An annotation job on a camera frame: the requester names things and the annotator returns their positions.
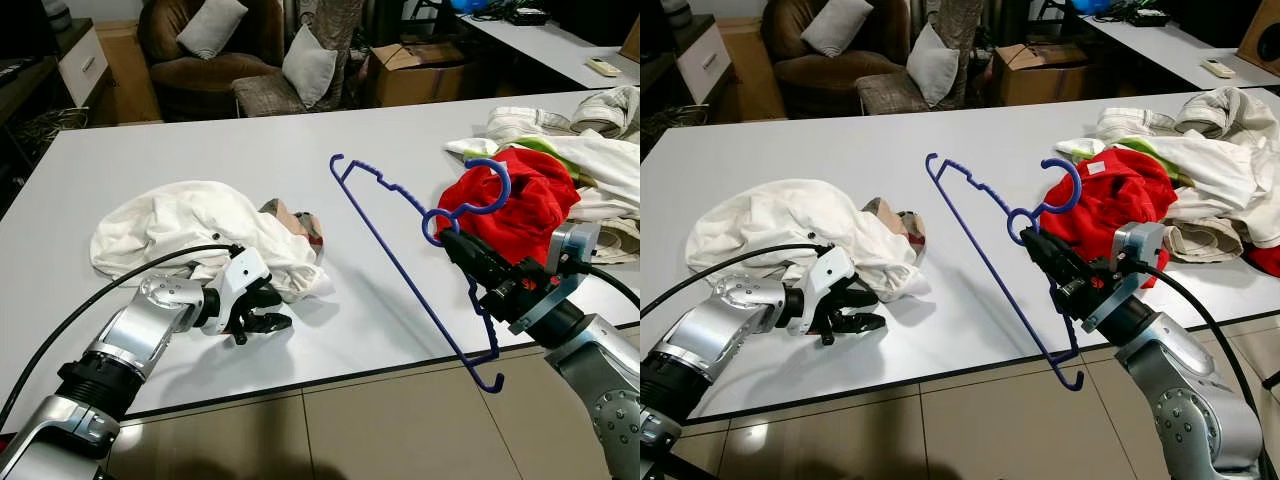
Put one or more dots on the brown leather armchair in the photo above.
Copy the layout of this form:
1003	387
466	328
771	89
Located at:
170	70
795	70

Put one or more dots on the silver right arm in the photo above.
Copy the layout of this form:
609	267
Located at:
1190	400
600	380

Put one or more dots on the off-white garment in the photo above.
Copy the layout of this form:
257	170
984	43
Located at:
1205	240
620	240

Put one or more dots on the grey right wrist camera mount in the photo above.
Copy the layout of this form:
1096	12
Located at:
1140	245
575	248

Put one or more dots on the blue clothes hanger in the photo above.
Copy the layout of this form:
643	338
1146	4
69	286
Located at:
1078	185
507	185

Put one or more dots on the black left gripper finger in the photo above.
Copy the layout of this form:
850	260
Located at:
270	298
274	323
860	298
866	323

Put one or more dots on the brown cardboard box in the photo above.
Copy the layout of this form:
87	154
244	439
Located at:
420	80
1045	78

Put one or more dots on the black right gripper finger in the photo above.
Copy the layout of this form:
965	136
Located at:
1058	258
1040	267
478	260
458	269

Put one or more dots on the red garment with white label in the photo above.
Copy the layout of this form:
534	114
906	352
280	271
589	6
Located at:
530	210
1130	205

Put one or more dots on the white garment with plaid lining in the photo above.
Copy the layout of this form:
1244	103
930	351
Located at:
780	220
180	220

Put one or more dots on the wooden speaker box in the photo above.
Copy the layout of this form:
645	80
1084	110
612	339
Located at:
631	40
1260	42

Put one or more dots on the white drawer cabinet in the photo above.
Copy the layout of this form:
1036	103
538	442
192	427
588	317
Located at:
706	62
82	65

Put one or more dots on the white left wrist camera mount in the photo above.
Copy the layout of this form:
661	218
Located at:
828	275
240	275

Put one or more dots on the red garment with printed trim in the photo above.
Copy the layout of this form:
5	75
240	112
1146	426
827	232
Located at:
1265	262

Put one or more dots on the white remote control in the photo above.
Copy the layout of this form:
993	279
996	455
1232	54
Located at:
1218	68
603	67

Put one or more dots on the green cloth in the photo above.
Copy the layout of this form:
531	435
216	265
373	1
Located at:
1155	148
548	148

